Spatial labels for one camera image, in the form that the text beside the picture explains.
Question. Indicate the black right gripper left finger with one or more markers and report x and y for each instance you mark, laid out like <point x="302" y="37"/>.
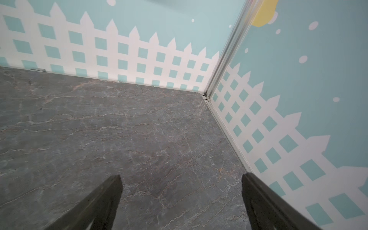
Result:
<point x="97" y="211"/>

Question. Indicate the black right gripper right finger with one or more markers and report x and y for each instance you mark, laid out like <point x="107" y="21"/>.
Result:
<point x="267" y="210"/>

